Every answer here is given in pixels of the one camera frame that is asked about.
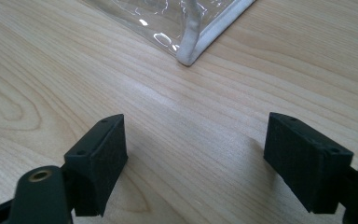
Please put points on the clear plastic pouch white trim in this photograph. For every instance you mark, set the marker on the clear plastic pouch white trim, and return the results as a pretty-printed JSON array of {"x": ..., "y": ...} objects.
[{"x": 167, "y": 21}]

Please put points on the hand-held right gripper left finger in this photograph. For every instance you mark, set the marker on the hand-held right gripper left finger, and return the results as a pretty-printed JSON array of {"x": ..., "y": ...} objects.
[{"x": 98, "y": 161}]

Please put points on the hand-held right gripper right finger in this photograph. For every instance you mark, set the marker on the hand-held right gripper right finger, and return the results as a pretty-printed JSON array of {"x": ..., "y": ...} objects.
[{"x": 304, "y": 158}]

